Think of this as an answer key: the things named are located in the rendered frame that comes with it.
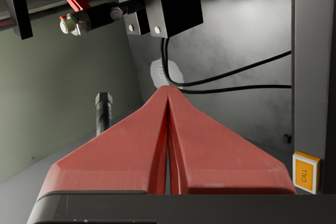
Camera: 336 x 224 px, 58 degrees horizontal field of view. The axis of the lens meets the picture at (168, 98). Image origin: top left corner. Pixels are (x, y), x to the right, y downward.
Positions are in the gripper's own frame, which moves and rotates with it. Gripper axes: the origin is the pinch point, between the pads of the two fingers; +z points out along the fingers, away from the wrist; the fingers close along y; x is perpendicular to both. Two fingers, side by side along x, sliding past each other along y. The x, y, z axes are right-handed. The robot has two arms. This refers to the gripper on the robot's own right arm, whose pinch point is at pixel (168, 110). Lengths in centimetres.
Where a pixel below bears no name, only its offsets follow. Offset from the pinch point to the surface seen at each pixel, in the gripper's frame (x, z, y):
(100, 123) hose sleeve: 15.8, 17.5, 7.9
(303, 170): 22.0, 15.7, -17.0
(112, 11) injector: 6.1, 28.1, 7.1
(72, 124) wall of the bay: 40, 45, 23
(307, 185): 23.9, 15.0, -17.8
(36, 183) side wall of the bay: 42, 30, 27
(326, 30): 4.5, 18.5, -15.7
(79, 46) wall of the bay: 23, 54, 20
